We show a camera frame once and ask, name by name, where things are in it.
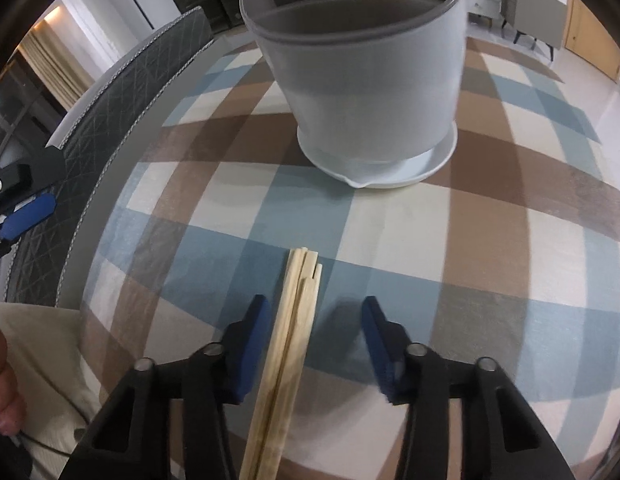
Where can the checked tablecloth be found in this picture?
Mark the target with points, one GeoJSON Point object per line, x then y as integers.
{"type": "Point", "coordinates": [490, 260]}

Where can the cream ribbed cloth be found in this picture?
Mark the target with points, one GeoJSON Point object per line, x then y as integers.
{"type": "Point", "coordinates": [45, 360]}

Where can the beige curtain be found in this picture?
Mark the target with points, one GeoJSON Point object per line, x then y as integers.
{"type": "Point", "coordinates": [55, 70]}

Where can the white grey utensil holder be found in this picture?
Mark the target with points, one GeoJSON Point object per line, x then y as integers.
{"type": "Point", "coordinates": [365, 85]}

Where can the dark grey quilted mattress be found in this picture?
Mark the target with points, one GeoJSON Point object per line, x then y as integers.
{"type": "Point", "coordinates": [90, 110]}

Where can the grey nightstand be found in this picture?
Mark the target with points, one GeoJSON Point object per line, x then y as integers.
{"type": "Point", "coordinates": [535, 10]}

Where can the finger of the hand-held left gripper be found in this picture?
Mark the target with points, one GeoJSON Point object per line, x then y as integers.
{"type": "Point", "coordinates": [30, 215]}
{"type": "Point", "coordinates": [35, 170]}

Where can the dark window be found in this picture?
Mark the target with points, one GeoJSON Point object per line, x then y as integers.
{"type": "Point", "coordinates": [20, 125]}

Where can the person's left hand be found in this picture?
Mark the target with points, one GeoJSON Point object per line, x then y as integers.
{"type": "Point", "coordinates": [2, 385]}

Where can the bundle of wooden chopsticks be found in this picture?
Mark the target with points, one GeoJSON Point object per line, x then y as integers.
{"type": "Point", "coordinates": [290, 335]}

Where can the white wardrobe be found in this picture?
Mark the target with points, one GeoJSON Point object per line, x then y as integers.
{"type": "Point", "coordinates": [105, 0]}

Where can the light wooden door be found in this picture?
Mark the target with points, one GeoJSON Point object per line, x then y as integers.
{"type": "Point", "coordinates": [590, 40]}

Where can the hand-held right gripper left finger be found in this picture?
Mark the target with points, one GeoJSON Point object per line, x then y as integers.
{"type": "Point", "coordinates": [250, 350]}

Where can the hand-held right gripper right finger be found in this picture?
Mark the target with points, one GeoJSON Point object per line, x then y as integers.
{"type": "Point", "coordinates": [385, 355]}

